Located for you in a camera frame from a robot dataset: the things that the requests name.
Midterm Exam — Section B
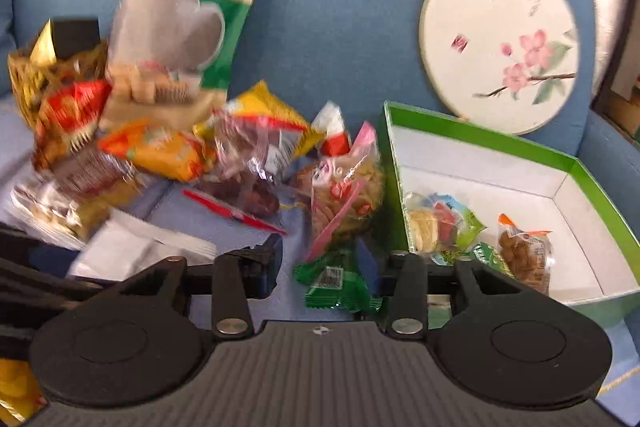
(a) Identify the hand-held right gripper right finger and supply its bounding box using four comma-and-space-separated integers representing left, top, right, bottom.
356, 239, 526, 339

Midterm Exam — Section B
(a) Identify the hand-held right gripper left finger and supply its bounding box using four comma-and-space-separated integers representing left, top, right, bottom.
117, 234, 283, 340

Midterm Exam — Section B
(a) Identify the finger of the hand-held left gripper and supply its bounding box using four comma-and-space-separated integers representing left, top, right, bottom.
0, 227, 118, 344

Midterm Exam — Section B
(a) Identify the orange snack packet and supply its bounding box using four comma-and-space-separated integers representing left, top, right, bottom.
99, 121, 207, 182

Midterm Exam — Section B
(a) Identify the green cardboard box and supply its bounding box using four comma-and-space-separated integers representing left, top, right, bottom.
383, 101, 640, 308

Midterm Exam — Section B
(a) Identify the green barcode snack packet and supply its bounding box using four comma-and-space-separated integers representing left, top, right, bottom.
293, 249, 385, 314

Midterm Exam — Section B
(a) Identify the red plastic strip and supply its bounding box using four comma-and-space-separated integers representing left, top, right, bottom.
181, 189, 289, 237

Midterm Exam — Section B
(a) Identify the pale noodle snack packet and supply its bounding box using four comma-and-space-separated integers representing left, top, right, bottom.
406, 191, 487, 258

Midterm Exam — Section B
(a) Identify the clear crinkled snack packet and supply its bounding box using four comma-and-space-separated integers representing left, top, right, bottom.
9, 177, 118, 250

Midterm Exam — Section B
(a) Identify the pink striped snack packet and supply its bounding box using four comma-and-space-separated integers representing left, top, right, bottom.
292, 121, 387, 264

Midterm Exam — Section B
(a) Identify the clear packet of dates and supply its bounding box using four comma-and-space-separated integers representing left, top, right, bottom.
199, 111, 303, 219

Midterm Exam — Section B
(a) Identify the yellow bag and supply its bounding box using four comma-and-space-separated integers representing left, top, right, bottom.
0, 357, 48, 424

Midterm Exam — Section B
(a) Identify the small green snack packet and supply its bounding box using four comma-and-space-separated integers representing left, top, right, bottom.
467, 241, 516, 279

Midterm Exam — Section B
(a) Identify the white flat packet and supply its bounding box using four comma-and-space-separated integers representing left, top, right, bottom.
67, 208, 219, 283

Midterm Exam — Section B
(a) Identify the brown label snack packet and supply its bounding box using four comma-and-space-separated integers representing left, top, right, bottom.
49, 144, 148, 208

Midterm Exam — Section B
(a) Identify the small red white packet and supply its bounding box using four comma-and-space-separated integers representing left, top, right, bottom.
311, 101, 352, 158

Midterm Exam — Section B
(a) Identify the clear packet of nuts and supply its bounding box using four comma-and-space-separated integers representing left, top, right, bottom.
496, 213, 555, 297

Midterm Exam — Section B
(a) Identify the yellow snack packet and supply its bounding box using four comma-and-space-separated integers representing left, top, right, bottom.
220, 80, 327, 158

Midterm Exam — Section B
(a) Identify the red snack packet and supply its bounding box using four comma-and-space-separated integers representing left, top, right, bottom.
33, 79, 114, 170

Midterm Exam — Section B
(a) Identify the gold and black snack bag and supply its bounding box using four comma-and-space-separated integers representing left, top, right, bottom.
7, 18, 109, 130

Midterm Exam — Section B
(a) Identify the round floral fan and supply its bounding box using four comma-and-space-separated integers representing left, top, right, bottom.
419, 0, 581, 136

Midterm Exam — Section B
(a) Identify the blue sofa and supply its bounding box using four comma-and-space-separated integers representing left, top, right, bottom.
0, 0, 640, 413

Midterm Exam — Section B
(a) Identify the large beige cereal bag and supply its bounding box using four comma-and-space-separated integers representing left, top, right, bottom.
106, 0, 290, 130

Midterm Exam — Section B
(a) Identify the black shelf frame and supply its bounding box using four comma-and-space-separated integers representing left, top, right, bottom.
590, 42, 640, 138

